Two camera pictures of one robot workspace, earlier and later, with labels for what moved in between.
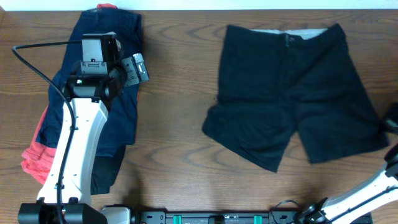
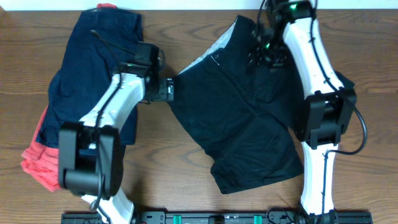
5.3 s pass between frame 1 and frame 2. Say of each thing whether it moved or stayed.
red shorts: stayed
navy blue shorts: stayed
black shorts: moved
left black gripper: moved
